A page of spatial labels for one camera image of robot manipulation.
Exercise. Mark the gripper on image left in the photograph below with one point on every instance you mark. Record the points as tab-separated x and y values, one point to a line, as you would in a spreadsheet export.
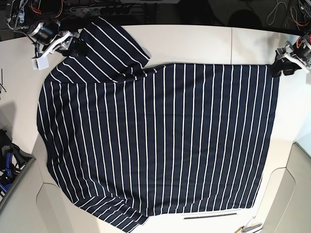
50	39

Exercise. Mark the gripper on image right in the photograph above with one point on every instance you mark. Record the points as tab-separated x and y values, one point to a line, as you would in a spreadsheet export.
293	57

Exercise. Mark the navy white striped T-shirt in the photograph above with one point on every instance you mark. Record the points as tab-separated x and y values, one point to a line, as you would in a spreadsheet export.
126	142

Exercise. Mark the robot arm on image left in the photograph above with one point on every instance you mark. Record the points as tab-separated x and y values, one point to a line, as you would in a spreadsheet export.
39	21

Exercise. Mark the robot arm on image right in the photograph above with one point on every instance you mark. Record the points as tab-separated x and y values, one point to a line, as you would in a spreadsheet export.
305	8

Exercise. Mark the tools at bottom edge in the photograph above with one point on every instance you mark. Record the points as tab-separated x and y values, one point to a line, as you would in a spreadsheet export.
250	227

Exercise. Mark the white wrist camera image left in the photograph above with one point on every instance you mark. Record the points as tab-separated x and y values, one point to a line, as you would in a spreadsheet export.
40	63

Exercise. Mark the black cable ties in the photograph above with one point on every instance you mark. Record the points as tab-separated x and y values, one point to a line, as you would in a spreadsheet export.
2	88

